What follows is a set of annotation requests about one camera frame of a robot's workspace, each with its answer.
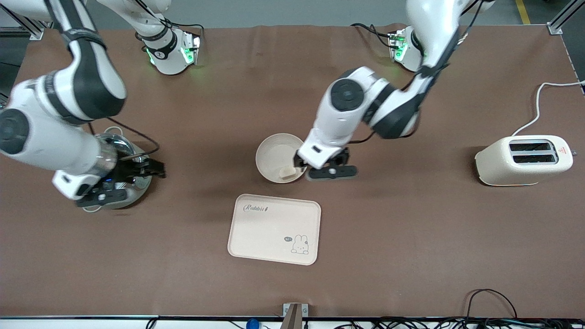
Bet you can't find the beige round plate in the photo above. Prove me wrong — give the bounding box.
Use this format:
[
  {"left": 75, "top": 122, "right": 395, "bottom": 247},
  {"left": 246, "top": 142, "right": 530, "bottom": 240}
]
[{"left": 255, "top": 133, "right": 308, "bottom": 184}]

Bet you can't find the beige rabbit print tray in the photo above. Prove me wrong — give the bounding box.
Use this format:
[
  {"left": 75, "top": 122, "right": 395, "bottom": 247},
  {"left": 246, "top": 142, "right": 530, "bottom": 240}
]
[{"left": 227, "top": 193, "right": 322, "bottom": 266}]

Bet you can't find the silver electric cooking pot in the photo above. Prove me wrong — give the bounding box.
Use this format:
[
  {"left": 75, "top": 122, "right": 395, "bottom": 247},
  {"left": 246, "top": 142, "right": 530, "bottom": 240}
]
[{"left": 81, "top": 127, "right": 154, "bottom": 213}]

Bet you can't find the glass pot lid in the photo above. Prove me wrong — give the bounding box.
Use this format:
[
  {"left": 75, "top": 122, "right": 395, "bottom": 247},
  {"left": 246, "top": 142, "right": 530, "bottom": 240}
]
[{"left": 94, "top": 133, "right": 138, "bottom": 160}]

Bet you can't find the brown table cover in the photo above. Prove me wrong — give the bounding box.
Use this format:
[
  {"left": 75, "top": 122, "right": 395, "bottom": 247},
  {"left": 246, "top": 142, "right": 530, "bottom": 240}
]
[{"left": 0, "top": 24, "right": 585, "bottom": 318}]

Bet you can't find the cream two-slot toaster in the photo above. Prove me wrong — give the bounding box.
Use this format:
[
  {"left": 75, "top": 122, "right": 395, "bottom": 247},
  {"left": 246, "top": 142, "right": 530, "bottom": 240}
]
[{"left": 474, "top": 135, "right": 574, "bottom": 186}]

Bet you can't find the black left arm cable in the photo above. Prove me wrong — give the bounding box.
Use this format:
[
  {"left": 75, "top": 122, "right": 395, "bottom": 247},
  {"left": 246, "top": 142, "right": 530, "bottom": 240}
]
[{"left": 350, "top": 0, "right": 485, "bottom": 144}]

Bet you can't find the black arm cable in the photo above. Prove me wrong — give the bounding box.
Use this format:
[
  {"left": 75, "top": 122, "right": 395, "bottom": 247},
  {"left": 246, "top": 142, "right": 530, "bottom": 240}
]
[
  {"left": 350, "top": 0, "right": 485, "bottom": 144},
  {"left": 89, "top": 117, "right": 160, "bottom": 160}
]

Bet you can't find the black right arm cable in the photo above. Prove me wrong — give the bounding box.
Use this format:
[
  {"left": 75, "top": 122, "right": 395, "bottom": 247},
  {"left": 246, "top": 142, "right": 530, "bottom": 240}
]
[{"left": 89, "top": 117, "right": 160, "bottom": 160}]

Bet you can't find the black left base cable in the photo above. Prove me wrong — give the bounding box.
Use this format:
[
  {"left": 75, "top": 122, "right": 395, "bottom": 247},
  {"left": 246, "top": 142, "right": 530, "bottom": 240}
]
[{"left": 351, "top": 23, "right": 394, "bottom": 48}]

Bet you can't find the black base cable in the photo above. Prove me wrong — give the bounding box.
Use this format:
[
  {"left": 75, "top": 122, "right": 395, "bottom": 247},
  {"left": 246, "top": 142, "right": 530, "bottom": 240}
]
[
  {"left": 135, "top": 0, "right": 205, "bottom": 35},
  {"left": 351, "top": 23, "right": 394, "bottom": 48}
]

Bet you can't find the black right base cable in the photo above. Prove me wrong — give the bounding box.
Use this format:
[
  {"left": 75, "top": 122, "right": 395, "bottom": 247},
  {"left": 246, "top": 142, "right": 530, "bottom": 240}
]
[{"left": 135, "top": 0, "right": 205, "bottom": 35}]

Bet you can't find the aluminium frame profile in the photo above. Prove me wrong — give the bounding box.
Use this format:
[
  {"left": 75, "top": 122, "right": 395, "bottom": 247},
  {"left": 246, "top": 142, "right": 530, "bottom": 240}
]
[
  {"left": 0, "top": 5, "right": 46, "bottom": 39},
  {"left": 547, "top": 0, "right": 585, "bottom": 35}
]

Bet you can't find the black looped cable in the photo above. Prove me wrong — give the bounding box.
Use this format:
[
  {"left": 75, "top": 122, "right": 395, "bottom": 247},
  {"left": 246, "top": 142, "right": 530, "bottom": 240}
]
[{"left": 465, "top": 289, "right": 518, "bottom": 320}]

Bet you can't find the black cable bundle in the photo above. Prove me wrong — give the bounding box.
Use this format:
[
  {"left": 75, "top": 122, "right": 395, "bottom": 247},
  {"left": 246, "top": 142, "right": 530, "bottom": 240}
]
[{"left": 334, "top": 317, "right": 585, "bottom": 329}]

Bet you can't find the white toaster power cable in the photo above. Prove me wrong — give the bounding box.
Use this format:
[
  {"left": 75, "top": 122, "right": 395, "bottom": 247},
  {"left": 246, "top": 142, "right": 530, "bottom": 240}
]
[{"left": 511, "top": 80, "right": 585, "bottom": 137}]

